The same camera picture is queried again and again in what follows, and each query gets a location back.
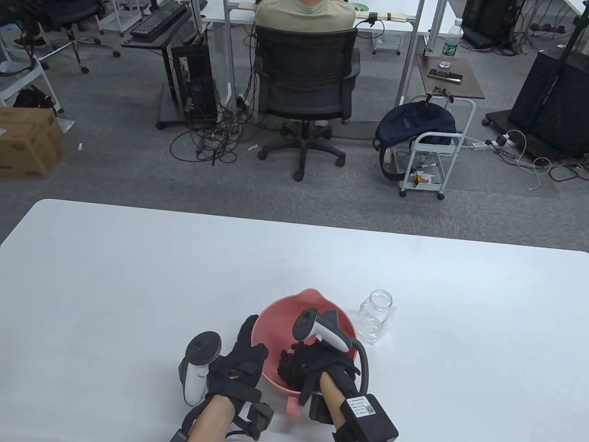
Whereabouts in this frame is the white metal frame desk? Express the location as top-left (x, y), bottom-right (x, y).
top-left (200, 0), bottom-right (450, 116)

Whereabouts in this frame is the black bag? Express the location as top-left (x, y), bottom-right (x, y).
top-left (13, 85), bottom-right (58, 114)

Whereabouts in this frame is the brown cardboard box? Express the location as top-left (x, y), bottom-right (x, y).
top-left (0, 107), bottom-right (69, 179)

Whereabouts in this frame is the navy blue backpack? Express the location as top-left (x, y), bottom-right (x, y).
top-left (374, 102), bottom-right (457, 181)

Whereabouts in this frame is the person's left hand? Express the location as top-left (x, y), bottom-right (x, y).
top-left (206, 314), bottom-right (269, 401)

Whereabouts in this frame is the black keyboard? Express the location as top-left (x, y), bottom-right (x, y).
top-left (130, 4), bottom-right (188, 39)

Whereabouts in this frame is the grey white right controller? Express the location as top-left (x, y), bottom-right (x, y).
top-left (293, 308), bottom-right (355, 353)

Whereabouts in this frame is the black right forearm band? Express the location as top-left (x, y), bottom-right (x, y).
top-left (332, 394), bottom-right (399, 442)

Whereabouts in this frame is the black computer tower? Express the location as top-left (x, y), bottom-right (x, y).
top-left (171, 41), bottom-right (218, 123)

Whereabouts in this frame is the grey white left controller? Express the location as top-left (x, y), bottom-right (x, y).
top-left (179, 331), bottom-right (223, 407)

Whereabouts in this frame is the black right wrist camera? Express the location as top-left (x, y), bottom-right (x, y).
top-left (309, 393), bottom-right (333, 424)

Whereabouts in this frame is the black mesh office chair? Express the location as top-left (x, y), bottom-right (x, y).
top-left (253, 24), bottom-right (362, 181)

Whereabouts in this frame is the black swivel chair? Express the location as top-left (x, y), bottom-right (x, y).
top-left (0, 0), bottom-right (121, 74)

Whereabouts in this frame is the white rolling cart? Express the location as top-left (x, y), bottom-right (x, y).
top-left (399, 94), bottom-right (476, 200)

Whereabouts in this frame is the person's right hand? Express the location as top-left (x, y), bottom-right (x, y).
top-left (276, 343), bottom-right (362, 407)

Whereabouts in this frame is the brown side table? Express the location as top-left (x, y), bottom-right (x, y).
top-left (416, 54), bottom-right (486, 100)

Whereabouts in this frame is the tangle of black cables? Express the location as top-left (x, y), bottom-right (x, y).
top-left (169, 92), bottom-right (259, 166)

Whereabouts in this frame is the grey white controller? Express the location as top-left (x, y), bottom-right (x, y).
top-left (293, 308), bottom-right (355, 353)
top-left (179, 331), bottom-right (223, 407)

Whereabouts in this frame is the pink salad bowl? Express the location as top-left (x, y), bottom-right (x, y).
top-left (251, 289), bottom-right (358, 421)

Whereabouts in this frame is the dark rolling keyboard stand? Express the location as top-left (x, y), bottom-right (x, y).
top-left (121, 5), bottom-right (208, 130)

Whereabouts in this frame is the green label water bottle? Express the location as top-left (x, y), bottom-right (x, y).
top-left (439, 17), bottom-right (464, 69)

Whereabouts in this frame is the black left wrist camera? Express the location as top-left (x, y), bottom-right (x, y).
top-left (234, 400), bottom-right (277, 439)

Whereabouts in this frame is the clear plastic jar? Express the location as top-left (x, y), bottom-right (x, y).
top-left (358, 289), bottom-right (397, 346)

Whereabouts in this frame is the white power strip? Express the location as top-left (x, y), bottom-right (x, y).
top-left (469, 137), bottom-right (512, 151)

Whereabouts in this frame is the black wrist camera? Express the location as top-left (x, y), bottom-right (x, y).
top-left (234, 400), bottom-right (277, 439)
top-left (309, 393), bottom-right (333, 424)

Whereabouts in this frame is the black stand pole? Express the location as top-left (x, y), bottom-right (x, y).
top-left (534, 14), bottom-right (589, 134)

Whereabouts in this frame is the person's left forearm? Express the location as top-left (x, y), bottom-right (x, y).
top-left (186, 394), bottom-right (241, 442)

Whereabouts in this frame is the grey right wrist cable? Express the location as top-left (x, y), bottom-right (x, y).
top-left (351, 338), bottom-right (371, 395)

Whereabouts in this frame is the white floor cable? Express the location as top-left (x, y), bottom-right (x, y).
top-left (505, 130), bottom-right (554, 192)

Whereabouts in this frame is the person's right forearm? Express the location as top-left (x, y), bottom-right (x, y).
top-left (319, 372), bottom-right (357, 436)

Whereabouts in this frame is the black smartphone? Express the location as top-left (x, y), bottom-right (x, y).
top-left (427, 68), bottom-right (463, 84)

